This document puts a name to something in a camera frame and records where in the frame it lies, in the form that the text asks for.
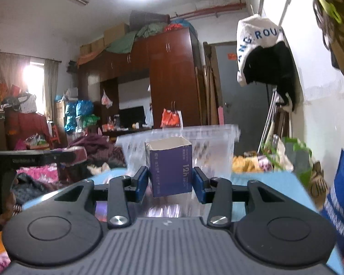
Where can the grey door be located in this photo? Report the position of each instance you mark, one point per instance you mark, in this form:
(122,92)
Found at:
(240,103)

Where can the wooden boards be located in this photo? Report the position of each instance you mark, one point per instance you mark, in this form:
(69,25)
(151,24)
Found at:
(209,91)

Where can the blue printed bag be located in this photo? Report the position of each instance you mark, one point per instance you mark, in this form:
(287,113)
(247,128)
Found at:
(341,194)

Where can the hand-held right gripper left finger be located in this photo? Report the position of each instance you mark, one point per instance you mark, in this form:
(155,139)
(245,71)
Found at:
(142,184)

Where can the orange and blue bundle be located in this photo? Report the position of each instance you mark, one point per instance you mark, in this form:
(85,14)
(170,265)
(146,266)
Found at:
(179,24)

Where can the clear plastic basket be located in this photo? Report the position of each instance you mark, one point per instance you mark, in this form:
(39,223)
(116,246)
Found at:
(215,146)

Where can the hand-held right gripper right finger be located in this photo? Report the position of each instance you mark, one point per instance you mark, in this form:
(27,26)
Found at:
(198,184)

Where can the green cloth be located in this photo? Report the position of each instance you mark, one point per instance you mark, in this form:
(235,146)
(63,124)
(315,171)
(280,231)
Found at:
(126,41)

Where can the dark purple box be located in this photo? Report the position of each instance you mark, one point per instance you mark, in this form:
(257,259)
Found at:
(169,172)

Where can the green and white tote bag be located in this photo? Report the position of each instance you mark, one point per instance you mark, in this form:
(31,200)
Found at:
(295,160)

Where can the green patterned bag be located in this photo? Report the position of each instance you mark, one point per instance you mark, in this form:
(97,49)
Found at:
(90,121)

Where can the black monitor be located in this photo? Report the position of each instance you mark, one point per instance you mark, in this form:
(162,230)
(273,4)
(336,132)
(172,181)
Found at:
(132,116)

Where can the brown patterned hanging bag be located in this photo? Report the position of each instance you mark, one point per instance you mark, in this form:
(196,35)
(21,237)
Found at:
(338,20)

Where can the brown wooden wardrobe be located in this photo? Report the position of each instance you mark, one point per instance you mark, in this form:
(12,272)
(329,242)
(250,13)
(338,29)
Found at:
(172,71)

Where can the metal crutches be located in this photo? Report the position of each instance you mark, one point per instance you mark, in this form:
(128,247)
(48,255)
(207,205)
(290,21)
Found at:
(268,117)

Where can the red door sign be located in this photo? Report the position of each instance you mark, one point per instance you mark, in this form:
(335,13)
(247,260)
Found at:
(232,56)

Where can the pink roll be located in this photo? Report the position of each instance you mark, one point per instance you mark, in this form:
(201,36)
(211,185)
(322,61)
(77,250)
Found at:
(220,116)

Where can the red stool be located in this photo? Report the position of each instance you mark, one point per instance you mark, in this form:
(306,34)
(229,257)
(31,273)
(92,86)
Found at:
(54,134)

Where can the pink floral blanket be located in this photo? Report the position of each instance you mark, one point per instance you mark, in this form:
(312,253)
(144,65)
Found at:
(37,174)

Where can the large cardboard box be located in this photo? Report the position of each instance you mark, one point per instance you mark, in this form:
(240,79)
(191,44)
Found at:
(116,33)

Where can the white gift bag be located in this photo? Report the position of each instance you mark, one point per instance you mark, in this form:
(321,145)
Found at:
(28,104)

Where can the brown paper bag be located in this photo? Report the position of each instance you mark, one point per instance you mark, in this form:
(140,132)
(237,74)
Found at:
(317,186)

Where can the small cardboard box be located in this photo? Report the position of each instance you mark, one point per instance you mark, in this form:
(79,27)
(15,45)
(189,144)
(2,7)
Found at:
(91,47)

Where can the beige curtain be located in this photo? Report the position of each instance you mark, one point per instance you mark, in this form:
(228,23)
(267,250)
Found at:
(51,86)
(10,71)

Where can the white hanging plastic bag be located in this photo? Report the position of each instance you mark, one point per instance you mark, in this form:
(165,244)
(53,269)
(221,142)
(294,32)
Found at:
(106,99)

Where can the orange shopping bag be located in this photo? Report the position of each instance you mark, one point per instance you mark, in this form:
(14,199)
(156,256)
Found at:
(170,118)

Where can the dark red cabinet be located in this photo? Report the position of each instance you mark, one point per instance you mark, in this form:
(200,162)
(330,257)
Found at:
(25,127)

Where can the maroon clothes pile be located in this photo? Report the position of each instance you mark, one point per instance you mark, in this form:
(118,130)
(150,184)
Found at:
(97,149)

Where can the yellow cloth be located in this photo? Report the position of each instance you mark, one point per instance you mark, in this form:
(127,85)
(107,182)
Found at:
(246,163)

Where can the blue patterned bags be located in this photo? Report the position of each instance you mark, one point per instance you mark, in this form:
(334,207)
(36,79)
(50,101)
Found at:
(77,113)

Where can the black hanging garment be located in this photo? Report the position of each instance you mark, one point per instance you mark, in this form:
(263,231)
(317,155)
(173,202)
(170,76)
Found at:
(275,68)

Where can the grey rolled mat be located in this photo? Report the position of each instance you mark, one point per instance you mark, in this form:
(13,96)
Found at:
(147,18)

